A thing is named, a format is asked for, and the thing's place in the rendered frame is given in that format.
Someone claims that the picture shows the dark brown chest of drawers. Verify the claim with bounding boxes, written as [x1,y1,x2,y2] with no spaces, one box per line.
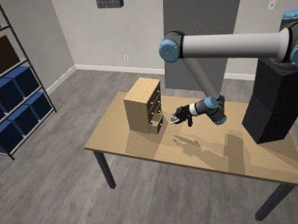
[123,78,160,134]

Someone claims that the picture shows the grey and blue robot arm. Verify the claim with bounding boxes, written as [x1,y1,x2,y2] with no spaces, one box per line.
[158,8,298,125]

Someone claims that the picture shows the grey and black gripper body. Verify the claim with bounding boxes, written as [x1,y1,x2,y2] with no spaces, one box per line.
[175,104,193,121]

